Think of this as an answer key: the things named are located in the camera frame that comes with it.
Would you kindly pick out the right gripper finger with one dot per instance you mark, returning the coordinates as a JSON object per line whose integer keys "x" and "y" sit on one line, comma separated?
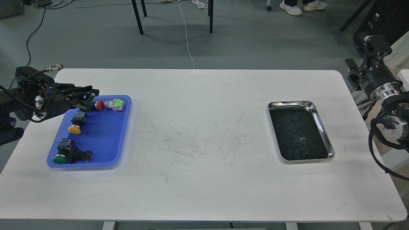
{"x": 375, "y": 48}
{"x": 356, "y": 74}

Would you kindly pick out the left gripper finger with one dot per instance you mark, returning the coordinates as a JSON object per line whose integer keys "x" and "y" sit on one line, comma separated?
{"x": 86, "y": 104}
{"x": 81, "y": 92}

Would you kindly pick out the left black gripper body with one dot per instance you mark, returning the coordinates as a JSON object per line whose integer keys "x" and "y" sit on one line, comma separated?
{"x": 42, "y": 96}

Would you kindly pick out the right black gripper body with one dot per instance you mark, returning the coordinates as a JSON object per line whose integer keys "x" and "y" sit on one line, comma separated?
{"x": 379, "y": 82}

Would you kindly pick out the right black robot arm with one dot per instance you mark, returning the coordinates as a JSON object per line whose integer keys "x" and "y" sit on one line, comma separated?
{"x": 391, "y": 124}

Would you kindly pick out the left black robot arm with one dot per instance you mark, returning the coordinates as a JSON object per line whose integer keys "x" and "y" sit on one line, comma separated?
{"x": 8, "y": 106}

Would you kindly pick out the blue plastic tray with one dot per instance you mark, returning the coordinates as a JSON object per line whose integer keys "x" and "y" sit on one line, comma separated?
{"x": 103, "y": 134}

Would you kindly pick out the silver metal tray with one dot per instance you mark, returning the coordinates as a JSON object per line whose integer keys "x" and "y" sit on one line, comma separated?
{"x": 304, "y": 141}

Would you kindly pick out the right white sneaker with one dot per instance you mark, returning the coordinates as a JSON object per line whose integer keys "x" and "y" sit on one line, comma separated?
{"x": 315, "y": 5}

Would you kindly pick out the white sneaker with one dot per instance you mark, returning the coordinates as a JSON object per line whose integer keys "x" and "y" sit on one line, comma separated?
{"x": 292, "y": 10}
{"x": 315, "y": 5}

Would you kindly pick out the left white sneaker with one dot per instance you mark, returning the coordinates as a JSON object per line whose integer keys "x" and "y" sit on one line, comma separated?
{"x": 292, "y": 10}

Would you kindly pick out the black chair leg left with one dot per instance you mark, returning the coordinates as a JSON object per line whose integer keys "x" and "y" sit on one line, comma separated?
{"x": 136, "y": 12}

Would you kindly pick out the black chair leg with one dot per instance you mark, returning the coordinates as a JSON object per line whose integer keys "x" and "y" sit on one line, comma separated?
{"x": 210, "y": 14}
{"x": 136, "y": 12}

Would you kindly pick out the black chair leg right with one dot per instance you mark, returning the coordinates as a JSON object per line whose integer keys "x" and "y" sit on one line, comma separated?
{"x": 210, "y": 14}

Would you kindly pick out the red push button switch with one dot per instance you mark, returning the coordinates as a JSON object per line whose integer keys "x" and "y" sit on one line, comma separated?
{"x": 97, "y": 105}

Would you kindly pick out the yellow push button switch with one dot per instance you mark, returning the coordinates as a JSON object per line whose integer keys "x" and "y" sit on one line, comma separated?
{"x": 78, "y": 120}

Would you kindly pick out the green grey connector switch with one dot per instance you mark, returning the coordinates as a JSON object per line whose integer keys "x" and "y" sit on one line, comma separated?
{"x": 115, "y": 105}

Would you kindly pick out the black switch module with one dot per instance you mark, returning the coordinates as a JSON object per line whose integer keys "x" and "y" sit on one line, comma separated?
{"x": 75, "y": 154}

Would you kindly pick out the green push button switch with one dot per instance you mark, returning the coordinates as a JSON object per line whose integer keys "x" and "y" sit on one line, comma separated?
{"x": 65, "y": 152}

